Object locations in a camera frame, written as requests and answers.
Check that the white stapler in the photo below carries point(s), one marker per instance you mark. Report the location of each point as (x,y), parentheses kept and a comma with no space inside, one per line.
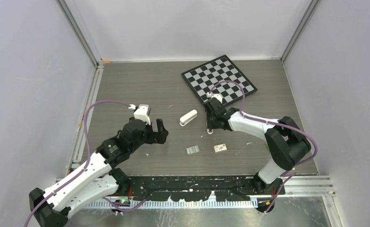
(188,117)

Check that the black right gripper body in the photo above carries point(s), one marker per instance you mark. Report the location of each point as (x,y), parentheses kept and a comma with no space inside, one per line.
(211,123)

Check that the grey staple box tray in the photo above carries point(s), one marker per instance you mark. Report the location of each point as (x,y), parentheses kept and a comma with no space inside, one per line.
(192,150)

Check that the black white chessboard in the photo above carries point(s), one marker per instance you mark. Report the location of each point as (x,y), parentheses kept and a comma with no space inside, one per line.
(221,76)

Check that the white playing card box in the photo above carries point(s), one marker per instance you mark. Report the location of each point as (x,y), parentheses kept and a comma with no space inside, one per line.
(220,148)

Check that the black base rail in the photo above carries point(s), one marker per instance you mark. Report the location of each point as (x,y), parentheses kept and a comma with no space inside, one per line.
(197,188)

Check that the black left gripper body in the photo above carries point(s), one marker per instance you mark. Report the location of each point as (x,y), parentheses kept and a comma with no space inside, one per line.
(147,138)

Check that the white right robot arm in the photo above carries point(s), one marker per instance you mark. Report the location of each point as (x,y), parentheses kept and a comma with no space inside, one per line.
(286,143)

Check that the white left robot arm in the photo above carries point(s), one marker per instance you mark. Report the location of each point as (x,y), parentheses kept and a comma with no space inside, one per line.
(97,177)

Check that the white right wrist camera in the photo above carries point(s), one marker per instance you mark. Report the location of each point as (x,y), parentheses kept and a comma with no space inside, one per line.
(211,95)

